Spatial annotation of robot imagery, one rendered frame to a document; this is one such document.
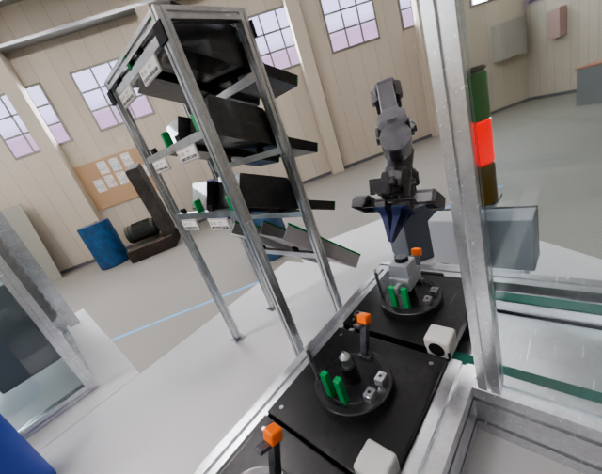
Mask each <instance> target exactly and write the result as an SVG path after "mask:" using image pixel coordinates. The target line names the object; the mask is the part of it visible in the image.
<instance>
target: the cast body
mask: <svg viewBox="0 0 602 474"><path fill-rule="evenodd" d="M388 269H389V272H390V275H391V277H390V278H389V279H390V283H391V286H395V287H394V288H393V289H394V292H395V295H397V296H400V294H401V292H400V289H401V288H402V287H405V288H407V290H408V291H409V292H411V290H412V289H413V288H414V286H415V285H416V283H417V282H418V280H419V279H420V277H421V274H420V267H419V266H418V265H416V261H415V257H408V255H407V254H405V253H400V254H397V255H396V256H395V257H394V259H393V260H392V262H391V263H390V264H389V265H388Z"/></svg>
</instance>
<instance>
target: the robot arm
mask: <svg viewBox="0 0 602 474"><path fill-rule="evenodd" d="M370 95H371V99H372V106H373V107H376V111H377V114H378V115H379V116H378V117H377V126H378V127H376V128H375V136H376V142H377V145H378V146H379V145H381V147H382V150H383V153H384V155H385V157H386V164H385V172H381V178H379V179H371V180H369V186H370V195H375V194H377V196H379V197H382V198H379V199H375V198H374V197H371V196H369V195H365V196H355V197H354V198H353V200H352V206H351V208H354V209H356V210H358V211H360V212H363V213H376V212H378V213H379V214H380V215H381V217H382V220H383V223H384V226H385V230H386V234H387V237H388V241H389V242H391V243H394V241H395V240H396V238H397V236H398V234H399V233H400V231H401V229H402V228H403V226H404V224H405V223H406V222H407V220H408V219H409V218H410V216H411V215H412V214H416V212H415V205H425V206H426V207H427V208H428V209H429V210H441V209H445V203H446V199H445V197H444V196H443V195H442V194H440V193H439V192H438V191H437V190H436V189H435V188H432V189H423V190H417V187H416V186H418V185H419V184H420V178H419V172H418V171H417V170H416V169H415V168H413V159H414V149H413V144H412V135H414V134H415V132H416V131H417V125H416V123H415V121H414V120H412V119H411V117H407V115H406V113H405V110H404V109H403V108H402V102H401V98H402V97H403V90H402V85H401V81H400V80H395V79H394V78H393V77H388V78H386V79H383V80H380V81H378V82H376V84H374V88H373V89H372V90H371V91H370ZM388 202H389V203H388Z"/></svg>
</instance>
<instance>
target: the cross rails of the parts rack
mask: <svg viewBox="0 0 602 474"><path fill-rule="evenodd" d="M163 49H164V47H163V48H161V47H160V45H159V43H158V40H157V38H156V37H154V38H153V39H152V41H151V42H150V44H149V45H148V47H147V48H146V49H145V51H144V52H143V53H142V55H141V56H140V57H139V58H138V59H137V61H136V62H135V64H134V65H133V66H132V70H131V71H129V72H128V73H127V75H126V76H125V77H124V79H123V80H122V81H121V83H120V84H119V86H118V87H117V89H116V90H115V91H114V94H115V96H116V98H117V99H119V95H120V94H121V92H122V91H123V90H124V89H125V88H126V87H127V86H128V85H129V83H131V84H132V85H133V84H134V83H135V82H136V80H137V79H138V78H139V77H140V74H139V70H140V69H141V68H142V67H143V65H144V64H145V63H146V62H147V60H148V59H149V58H150V57H151V55H152V54H153V53H156V55H159V53H160V52H161V51H162V50H163ZM254 82H255V79H254V76H253V73H250V74H249V75H248V76H246V77H245V78H243V79H242V80H240V81H238V82H237V83H235V84H234V85H232V86H231V87H229V88H227V89H226V90H224V91H223V92H221V93H220V94H218V95H217V96H216V97H220V98H223V99H227V98H229V97H230V96H232V95H234V94H235V93H237V92H239V91H240V90H242V89H243V88H245V87H247V86H249V85H251V84H252V83H254ZM201 139H203V138H202V135H201V133H200V132H195V133H193V134H190V135H188V136H187V137H185V138H183V139H182V140H180V141H178V142H176V143H174V144H172V145H170V146H169V148H165V149H163V150H160V151H158V152H156V153H154V154H153V155H152V156H150V157H148V158H147V160H148V161H149V163H150V164H151V163H153V162H155V161H157V160H159V159H161V158H163V157H166V156H168V155H170V154H172V153H174V152H176V151H177V150H180V149H182V148H184V147H187V146H189V145H191V144H193V143H196V142H198V141H199V140H201ZM278 154H280V153H279V150H278V148H275V149H271V150H267V151H264V152H261V153H257V154H254V155H251V156H248V157H245V158H242V159H239V160H236V161H232V162H230V166H231V167H235V166H240V165H244V164H247V163H251V162H254V161H258V160H260V159H264V158H268V157H271V156H275V155H278ZM175 215H176V217H177V219H178V220H181V219H197V218H214V217H230V216H235V218H236V220H238V219H237V217H236V215H235V212H234V211H231V210H230V208H227V209H218V210H214V211H212V212H208V211H203V212H201V213H197V212H189V213H183V214H182V213H177V214H175ZM251 217H252V219H263V218H286V217H302V216H301V213H300V211H299V210H294V211H286V212H284V213H280V212H266V213H252V214H251Z"/></svg>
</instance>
